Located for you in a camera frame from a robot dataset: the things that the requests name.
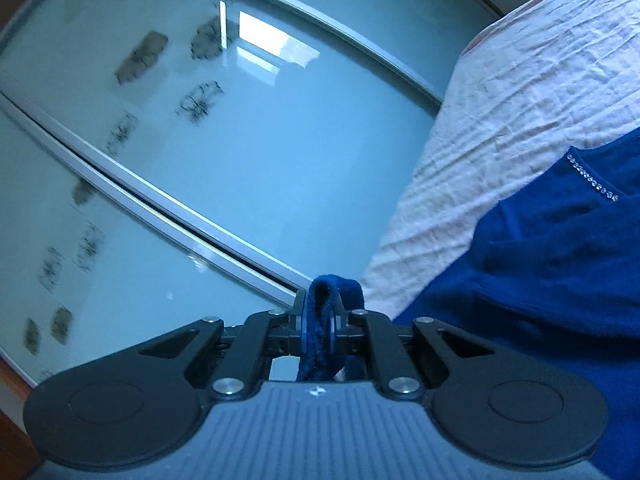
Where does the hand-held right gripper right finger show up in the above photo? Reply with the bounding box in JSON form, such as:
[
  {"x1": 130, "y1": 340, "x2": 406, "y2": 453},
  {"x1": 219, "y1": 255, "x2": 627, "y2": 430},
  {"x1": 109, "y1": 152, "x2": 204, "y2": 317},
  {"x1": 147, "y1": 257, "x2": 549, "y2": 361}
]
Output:
[{"x1": 324, "y1": 291, "x2": 500, "y2": 402}]

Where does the frosted glass wardrobe door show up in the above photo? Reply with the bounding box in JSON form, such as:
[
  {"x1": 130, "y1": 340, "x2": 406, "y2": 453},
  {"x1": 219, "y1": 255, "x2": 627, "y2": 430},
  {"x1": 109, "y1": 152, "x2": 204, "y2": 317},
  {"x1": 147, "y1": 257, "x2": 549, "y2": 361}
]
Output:
[
  {"x1": 0, "y1": 95, "x2": 301, "y2": 386},
  {"x1": 95, "y1": 0, "x2": 503, "y2": 106},
  {"x1": 0, "y1": 0, "x2": 443, "y2": 293}
]

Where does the blue knit sweater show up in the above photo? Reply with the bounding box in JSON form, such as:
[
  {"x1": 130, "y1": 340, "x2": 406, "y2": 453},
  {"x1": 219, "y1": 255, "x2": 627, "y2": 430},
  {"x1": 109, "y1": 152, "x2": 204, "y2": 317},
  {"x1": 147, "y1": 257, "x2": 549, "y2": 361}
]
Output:
[{"x1": 295, "y1": 129, "x2": 640, "y2": 480}]

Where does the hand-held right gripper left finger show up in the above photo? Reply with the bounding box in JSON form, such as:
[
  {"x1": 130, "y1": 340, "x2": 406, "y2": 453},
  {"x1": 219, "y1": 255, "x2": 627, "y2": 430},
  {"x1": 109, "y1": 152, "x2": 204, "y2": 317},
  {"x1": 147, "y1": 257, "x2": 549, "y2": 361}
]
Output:
[{"x1": 136, "y1": 288, "x2": 313, "y2": 402}]

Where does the pink wrinkled bed sheet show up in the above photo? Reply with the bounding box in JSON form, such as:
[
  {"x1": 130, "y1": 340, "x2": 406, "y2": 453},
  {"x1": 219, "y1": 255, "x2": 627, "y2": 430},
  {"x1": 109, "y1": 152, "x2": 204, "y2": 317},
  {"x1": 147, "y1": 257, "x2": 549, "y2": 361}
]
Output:
[{"x1": 359, "y1": 0, "x2": 640, "y2": 322}]

